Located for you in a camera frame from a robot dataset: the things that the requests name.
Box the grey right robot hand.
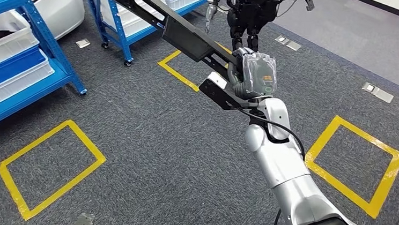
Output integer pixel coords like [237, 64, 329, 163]
[224, 46, 281, 102]

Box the long black plastic part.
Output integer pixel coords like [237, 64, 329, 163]
[85, 0, 245, 81]

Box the black humanoid robot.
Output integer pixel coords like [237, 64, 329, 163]
[202, 0, 316, 59]

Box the yellow floor tape square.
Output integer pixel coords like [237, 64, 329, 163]
[0, 114, 109, 225]
[154, 37, 234, 95]

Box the large white plastic bin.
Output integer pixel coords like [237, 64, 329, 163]
[84, 0, 167, 40]

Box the white car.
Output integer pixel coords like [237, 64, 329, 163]
[8, 0, 87, 43]

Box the black right camera bracket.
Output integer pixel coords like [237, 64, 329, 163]
[197, 78, 262, 114]

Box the black camera bracket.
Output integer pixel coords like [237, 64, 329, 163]
[197, 78, 262, 114]
[71, 212, 96, 225]

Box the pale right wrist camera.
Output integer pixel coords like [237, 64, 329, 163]
[206, 71, 229, 91]

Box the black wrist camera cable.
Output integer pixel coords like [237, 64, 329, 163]
[233, 107, 309, 161]

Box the black left camera bracket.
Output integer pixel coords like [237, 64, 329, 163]
[71, 212, 96, 225]

